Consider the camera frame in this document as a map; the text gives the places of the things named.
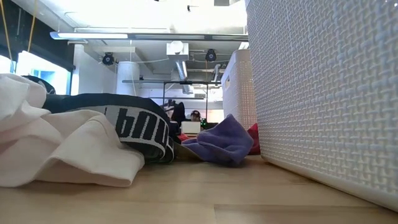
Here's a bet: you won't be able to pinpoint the white plastic laundry basket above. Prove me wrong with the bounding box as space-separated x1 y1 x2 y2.
244 0 398 212
220 49 257 131

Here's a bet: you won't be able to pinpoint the purple fleece cloth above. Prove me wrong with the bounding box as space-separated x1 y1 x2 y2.
182 113 254 167

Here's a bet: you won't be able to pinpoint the black ceiling spotlight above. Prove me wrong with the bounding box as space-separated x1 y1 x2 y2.
204 49 218 62
101 52 116 66

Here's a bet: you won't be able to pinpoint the yellow hanging cord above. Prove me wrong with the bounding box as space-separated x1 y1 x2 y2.
0 0 15 73
27 0 37 53

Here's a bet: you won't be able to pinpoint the dark clothes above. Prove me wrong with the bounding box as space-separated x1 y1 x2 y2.
42 93 175 164

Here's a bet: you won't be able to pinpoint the black metal rack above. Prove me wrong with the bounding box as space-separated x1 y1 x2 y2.
162 80 209 110

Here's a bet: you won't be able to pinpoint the bright window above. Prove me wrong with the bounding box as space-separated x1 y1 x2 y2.
0 51 74 96

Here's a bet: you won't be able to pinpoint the black fabric lump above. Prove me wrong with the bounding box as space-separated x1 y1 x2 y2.
21 75 57 95

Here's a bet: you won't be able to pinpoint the white garment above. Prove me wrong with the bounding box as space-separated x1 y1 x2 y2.
0 73 146 188

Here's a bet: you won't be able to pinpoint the white ventilation box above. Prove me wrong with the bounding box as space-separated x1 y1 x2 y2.
166 40 190 57

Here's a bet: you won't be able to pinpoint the silver duct pipe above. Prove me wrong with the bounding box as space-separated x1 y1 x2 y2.
175 60 194 94

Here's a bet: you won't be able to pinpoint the white round column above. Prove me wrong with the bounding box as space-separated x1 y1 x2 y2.
116 61 141 96

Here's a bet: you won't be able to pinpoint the coral red garment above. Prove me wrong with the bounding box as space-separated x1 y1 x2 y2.
247 123 262 156

